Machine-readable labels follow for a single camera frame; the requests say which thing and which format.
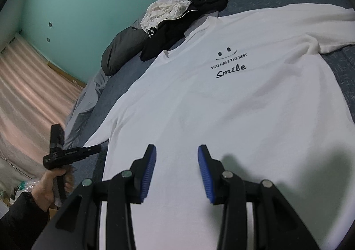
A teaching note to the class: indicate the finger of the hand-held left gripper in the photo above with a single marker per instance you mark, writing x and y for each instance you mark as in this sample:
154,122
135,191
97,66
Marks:
91,150

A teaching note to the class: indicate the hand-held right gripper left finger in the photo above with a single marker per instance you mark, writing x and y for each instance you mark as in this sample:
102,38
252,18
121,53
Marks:
148,173

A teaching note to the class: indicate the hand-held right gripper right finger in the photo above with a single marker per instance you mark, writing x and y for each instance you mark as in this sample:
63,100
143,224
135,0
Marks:
205,176

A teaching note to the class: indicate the white long-sleeve shirt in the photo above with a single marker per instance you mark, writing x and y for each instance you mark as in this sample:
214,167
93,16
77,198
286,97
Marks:
222,114

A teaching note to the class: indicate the person's left forearm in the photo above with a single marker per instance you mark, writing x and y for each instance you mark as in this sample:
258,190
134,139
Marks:
19,225

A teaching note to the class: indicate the person's left hand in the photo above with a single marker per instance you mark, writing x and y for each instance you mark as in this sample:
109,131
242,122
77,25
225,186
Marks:
44,191

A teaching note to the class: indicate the light grey sheet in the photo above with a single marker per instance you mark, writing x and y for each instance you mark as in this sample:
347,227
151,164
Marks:
83,105

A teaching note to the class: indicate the pink striped curtain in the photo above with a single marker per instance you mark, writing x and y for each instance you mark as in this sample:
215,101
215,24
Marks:
27,100

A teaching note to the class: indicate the clear plastic bag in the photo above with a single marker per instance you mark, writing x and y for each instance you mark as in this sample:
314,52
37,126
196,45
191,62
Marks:
26,185

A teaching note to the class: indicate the wooden trim strip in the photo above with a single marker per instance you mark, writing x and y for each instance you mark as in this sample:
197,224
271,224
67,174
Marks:
66,74

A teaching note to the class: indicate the dark grey duvet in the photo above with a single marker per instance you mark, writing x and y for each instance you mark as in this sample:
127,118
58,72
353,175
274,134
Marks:
124,42

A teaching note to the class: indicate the black garment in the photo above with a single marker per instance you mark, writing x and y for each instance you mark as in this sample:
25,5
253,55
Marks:
169,36

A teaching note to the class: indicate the white crumpled garment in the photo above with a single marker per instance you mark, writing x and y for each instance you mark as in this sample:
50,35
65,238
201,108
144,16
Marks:
163,11

